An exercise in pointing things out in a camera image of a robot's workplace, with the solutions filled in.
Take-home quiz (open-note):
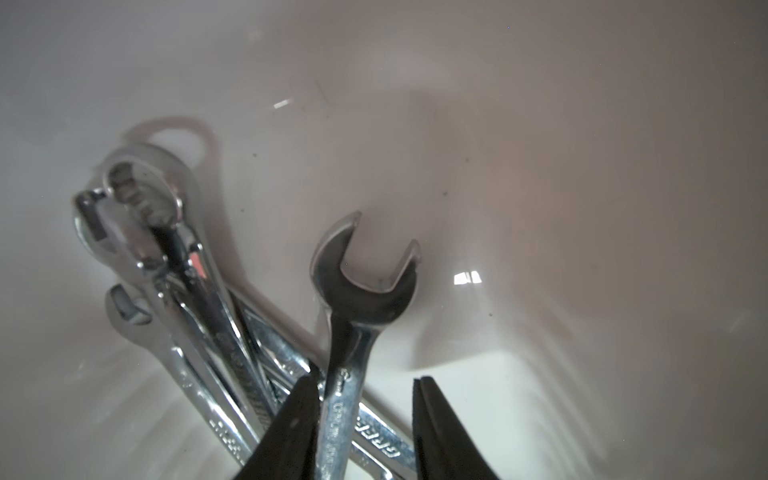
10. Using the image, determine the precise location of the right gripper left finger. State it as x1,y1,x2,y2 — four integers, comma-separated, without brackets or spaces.
235,375,321,480

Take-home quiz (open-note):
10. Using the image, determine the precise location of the small silver ring wrench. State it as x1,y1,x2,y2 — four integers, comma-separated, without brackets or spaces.
105,284,258,465

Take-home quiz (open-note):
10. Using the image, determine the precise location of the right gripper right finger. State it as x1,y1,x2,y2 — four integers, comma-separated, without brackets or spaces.
412,376,498,479

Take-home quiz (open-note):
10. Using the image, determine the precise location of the thin silver wrench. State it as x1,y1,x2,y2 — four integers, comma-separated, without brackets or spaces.
74,190,420,479

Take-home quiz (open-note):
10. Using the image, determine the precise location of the silver double open-end wrench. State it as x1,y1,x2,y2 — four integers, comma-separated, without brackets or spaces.
310,211,421,479

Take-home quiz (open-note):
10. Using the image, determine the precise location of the white plastic storage box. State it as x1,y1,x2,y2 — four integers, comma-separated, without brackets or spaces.
1,1,767,479

